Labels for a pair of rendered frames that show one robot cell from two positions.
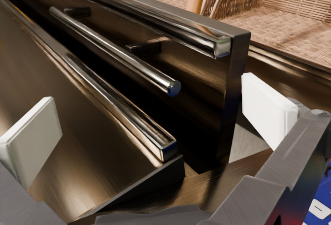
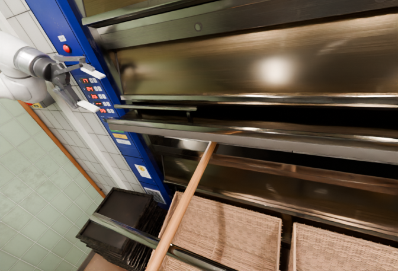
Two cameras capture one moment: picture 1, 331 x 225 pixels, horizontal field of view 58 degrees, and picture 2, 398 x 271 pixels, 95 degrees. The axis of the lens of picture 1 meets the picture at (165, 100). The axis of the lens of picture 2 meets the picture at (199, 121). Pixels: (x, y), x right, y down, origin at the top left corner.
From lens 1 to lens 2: 0.80 m
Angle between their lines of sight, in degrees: 71
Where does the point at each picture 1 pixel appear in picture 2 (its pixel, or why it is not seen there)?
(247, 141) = not seen: hidden behind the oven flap
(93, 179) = (126, 78)
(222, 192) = (126, 102)
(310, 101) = (175, 165)
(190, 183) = not seen: hidden behind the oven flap
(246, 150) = not seen: hidden behind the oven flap
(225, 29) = (111, 126)
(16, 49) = (222, 80)
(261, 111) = (87, 105)
